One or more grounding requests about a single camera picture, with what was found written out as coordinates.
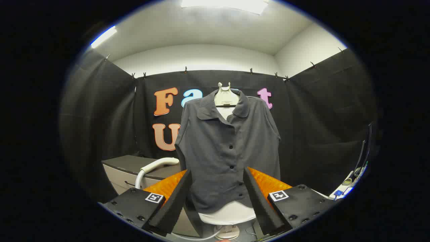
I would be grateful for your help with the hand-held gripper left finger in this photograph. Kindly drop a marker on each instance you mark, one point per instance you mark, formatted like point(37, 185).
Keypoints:
point(174, 205)

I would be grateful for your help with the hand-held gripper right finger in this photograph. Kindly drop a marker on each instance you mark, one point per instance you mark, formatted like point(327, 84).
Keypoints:
point(260, 205)

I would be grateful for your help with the white garment steamer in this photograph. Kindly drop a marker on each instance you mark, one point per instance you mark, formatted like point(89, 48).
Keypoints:
point(158, 163)

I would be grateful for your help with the grey button-up shirt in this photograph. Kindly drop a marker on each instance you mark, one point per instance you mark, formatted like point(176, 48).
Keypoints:
point(215, 151)

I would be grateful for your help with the grey drawer cabinet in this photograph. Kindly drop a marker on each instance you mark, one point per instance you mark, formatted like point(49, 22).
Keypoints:
point(124, 166)

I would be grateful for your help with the white paper sheet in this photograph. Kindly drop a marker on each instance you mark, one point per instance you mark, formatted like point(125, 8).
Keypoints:
point(323, 195)

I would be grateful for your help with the white power strip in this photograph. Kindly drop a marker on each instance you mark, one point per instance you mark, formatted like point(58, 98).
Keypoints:
point(343, 189)

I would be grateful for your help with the black backdrop cloth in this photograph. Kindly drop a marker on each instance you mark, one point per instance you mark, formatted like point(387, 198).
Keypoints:
point(319, 127)

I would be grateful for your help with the row of black clips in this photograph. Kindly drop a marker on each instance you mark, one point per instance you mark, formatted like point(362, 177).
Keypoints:
point(185, 69)

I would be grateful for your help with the narrow ceiling light strip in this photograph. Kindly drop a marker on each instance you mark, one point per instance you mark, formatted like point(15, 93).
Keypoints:
point(103, 36)

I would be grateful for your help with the wide ceiling light panel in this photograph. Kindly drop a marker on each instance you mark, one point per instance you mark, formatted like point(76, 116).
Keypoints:
point(225, 4)

